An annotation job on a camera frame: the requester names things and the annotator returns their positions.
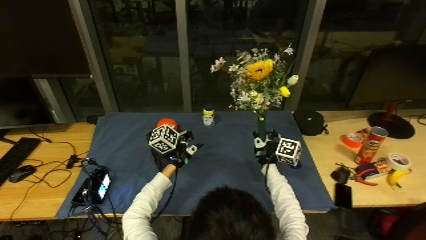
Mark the orange tape roll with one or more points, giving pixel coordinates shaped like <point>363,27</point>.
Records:
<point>353,140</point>

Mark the white tape roll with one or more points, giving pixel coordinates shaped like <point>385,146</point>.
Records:
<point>398,161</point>

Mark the black computer mouse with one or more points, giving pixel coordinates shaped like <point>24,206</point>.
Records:
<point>22,173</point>

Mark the black power bank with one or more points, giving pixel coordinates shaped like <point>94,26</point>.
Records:
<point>82,195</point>

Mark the black monitor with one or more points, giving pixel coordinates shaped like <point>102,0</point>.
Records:
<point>24,100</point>

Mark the the person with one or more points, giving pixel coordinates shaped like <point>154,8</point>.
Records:
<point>231,216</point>

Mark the sunflower bouquet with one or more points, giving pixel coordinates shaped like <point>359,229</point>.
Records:
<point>260,78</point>

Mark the small black pouch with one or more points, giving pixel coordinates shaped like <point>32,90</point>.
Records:
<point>341,174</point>

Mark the phone with lit screen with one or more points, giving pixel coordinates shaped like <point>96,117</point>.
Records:
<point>102,186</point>

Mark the dark monitor screen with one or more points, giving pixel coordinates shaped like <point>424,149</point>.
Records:
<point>390,76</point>

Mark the red bag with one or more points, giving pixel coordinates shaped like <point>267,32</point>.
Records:
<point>400,223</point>

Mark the black smartphone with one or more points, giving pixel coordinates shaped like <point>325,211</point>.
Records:
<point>343,195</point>

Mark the white marker cube right glove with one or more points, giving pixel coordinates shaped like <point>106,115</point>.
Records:
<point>288,151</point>

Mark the grey window frame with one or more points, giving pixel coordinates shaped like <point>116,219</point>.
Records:
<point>183,56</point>

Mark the dark green vase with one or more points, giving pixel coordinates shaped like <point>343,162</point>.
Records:
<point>261,128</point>

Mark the black round stand red pole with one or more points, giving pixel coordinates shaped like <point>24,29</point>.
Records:
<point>392,123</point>

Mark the black cap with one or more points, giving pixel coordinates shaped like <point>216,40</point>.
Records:
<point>309,122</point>

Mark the dark blue table cloth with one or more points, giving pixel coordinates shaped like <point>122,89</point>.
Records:
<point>221,173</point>

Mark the white marker cube glove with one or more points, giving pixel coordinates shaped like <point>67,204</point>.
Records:
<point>288,151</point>
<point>163,139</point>

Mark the red chips can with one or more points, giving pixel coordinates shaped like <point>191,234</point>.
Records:
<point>371,146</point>

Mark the colourful snack packet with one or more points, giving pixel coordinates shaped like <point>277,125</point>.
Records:
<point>372,169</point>

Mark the black keyboard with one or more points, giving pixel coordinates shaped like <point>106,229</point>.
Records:
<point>16,155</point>

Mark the yellow banana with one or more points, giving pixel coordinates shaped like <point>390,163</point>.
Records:
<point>396,177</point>

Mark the small bottle with yellow label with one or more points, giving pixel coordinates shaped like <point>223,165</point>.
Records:
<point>208,117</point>

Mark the person's left hand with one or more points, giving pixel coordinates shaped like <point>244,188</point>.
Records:
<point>181,154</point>

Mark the white marker cube left glove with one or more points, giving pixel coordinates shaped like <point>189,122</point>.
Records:
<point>163,139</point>

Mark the person's right hand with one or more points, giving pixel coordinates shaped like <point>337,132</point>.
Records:
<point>267,154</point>

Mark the orange ball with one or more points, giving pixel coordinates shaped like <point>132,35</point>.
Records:
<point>168,122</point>

